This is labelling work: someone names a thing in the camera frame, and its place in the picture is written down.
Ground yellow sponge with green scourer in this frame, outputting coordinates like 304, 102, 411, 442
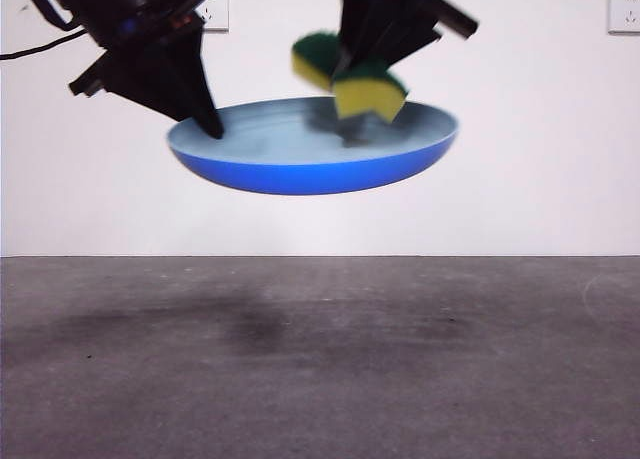
290, 31, 410, 125

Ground white wall socket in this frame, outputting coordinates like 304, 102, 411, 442
198, 0, 231, 33
607, 0, 640, 36

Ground round blue plate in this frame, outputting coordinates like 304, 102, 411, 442
167, 97, 460, 196

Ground thin black cable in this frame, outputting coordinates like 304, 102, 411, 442
0, 26, 90, 63

